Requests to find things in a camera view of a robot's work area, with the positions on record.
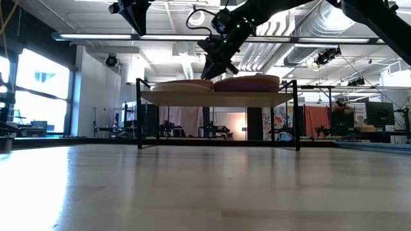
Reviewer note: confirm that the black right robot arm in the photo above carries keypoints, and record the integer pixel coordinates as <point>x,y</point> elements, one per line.
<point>273,9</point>

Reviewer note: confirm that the silver ceiling air duct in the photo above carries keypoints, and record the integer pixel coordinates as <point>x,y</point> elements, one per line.
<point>324,22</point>

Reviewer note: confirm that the pink curtain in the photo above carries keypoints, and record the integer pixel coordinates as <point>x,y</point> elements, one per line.
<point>189,117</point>

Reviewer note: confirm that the black ceiling camera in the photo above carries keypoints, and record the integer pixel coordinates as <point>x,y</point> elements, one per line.
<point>111,60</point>
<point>326,57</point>

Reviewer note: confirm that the blue white round object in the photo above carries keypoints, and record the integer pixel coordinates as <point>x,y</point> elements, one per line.
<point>285,137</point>

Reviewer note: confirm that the purple plate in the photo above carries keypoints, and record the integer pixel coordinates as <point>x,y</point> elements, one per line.
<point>247,90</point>

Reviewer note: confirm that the long ceiling light strip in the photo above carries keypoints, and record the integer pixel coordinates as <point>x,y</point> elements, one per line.
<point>96,36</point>

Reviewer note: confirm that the large cream plate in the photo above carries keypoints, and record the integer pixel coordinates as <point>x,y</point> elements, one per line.
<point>257,78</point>

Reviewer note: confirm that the large bright window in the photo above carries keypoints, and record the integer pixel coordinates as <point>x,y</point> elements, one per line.
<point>41,96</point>

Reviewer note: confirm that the black pillar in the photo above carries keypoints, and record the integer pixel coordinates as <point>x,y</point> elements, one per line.
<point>255,123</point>

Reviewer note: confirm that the tan pink deep plate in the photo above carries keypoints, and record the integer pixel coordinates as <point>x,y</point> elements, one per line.
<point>202,82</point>

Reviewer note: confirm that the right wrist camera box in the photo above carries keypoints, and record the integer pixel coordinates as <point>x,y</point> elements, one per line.
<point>224,20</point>

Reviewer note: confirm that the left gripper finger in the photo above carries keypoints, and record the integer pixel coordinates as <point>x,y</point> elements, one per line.
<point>138,19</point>

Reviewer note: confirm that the wooden shelf black metal legs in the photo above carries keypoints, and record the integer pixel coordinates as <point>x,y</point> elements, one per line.
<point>212,99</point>

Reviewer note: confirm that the black background monitor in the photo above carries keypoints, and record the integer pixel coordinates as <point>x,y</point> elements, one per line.
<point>380,114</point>

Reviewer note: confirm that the orange hanging cloth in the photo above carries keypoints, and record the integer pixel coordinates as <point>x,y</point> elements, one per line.
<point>317,120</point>

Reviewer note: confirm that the pale peach deep plate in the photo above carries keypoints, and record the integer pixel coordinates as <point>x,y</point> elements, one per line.
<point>180,87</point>

